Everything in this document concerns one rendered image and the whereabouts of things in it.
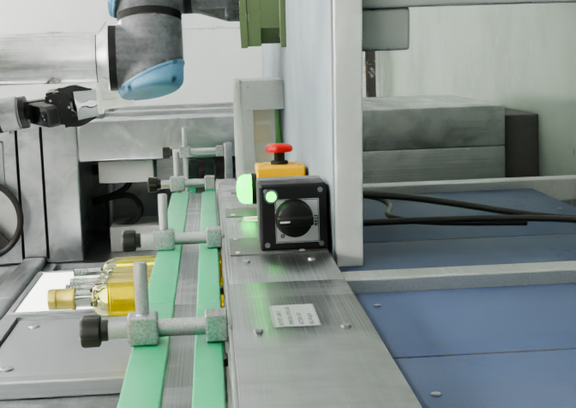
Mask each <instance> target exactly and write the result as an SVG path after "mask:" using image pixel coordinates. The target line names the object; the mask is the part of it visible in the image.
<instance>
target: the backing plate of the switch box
mask: <svg viewBox="0 0 576 408"><path fill-rule="evenodd" d="M228 240H229V249H230V256H243V255H279V254H298V253H316V252H328V250H327V248H322V249H286V250H267V251H262V250H261V246H260V242H259V239H258V237H248V238H238V237H235V238H229V239H228Z"/></svg>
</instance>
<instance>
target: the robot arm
mask: <svg viewBox="0 0 576 408"><path fill-rule="evenodd" d="M107 6H108V12H109V15H110V16H111V17H114V18H117V25H116V26H105V27H104V28H103V29H102V30H101V31H100V32H99V33H98V34H83V35H48V36H12V37H0V86H9V85H40V84H70V83H100V84H102V85H103V86H104V87H105V88H107V89H108V90H109V91H118V93H119V94H120V97H121V98H122V99H126V100H145V99H155V98H159V97H163V96H166V95H168V94H170V93H174V92H176V90H178V89H179V88H180V87H181V86H182V84H183V66H184V64H185V61H184V60H183V26H182V15H183V14H201V15H206V16H210V17H213V18H216V19H220V20H223V21H240V18H239V0H107ZM56 91H57V92H56ZM75 99H76V100H77V101H78V102H79V103H85V102H87V101H88V100H91V99H93V100H97V90H96V88H88V87H83V86H79V85H68V86H66V87H59V88H55V89H50V90H49V91H48V92H47V93H46V94H45V97H44V98H42V99H32V100H27V99H26V97H25V96H20V97H18V98H17V97H16V96H12V97H6V98H0V133H4V132H7V131H9V133H10V134H14V130H20V129H22V128H24V129H27V128H30V127H31V123H32V124H36V125H39V126H44V127H47V128H52V127H56V126H59V125H60V124H62V125H64V124H65V128H68V127H80V126H82V125H85V124H87V123H89V122H91V121H92V120H94V119H95V118H96V117H99V116H100V115H102V114H99V111H98V105H96V106H87V105H85V106H82V107H81V108H80V110H79V111H78V110H77V106H76V104H75Z"/></svg>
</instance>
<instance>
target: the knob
mask: <svg viewBox="0 0 576 408"><path fill-rule="evenodd" d="M275 223H276V226H277V227H278V229H279V230H280V231H281V232H282V233H283V234H285V235H286V236H288V237H301V236H303V235H304V234H306V233H307V232H308V231H309V229H310V228H311V226H312V225H313V224H314V217H313V213H312V210H311V208H310V207H309V205H308V204H307V203H306V202H304V201H301V200H298V199H290V200H287V201H284V202H282V203H281V204H280V205H279V207H278V208H277V210H276V213H275Z"/></svg>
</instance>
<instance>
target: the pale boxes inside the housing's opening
mask: <svg viewBox="0 0 576 408"><path fill-rule="evenodd" d="M98 166H99V183H135V182H147V180H148V178H149V177H156V176H157V161H156V159H146V160H124V161H102V162H98ZM131 218H133V217H125V218H115V219H114V221H113V223H112V225H111V227H110V235H111V252H123V248H122V232H123V231H126V230H135V232H136V233H140V234H153V231H154V229H156V228H159V216H145V217H141V218H140V219H139V220H138V221H137V222H136V223H134V224H132V225H117V224H119V223H122V222H124V221H127V220H129V219H131ZM142 250H154V246H141V247H140V248H136V251H142Z"/></svg>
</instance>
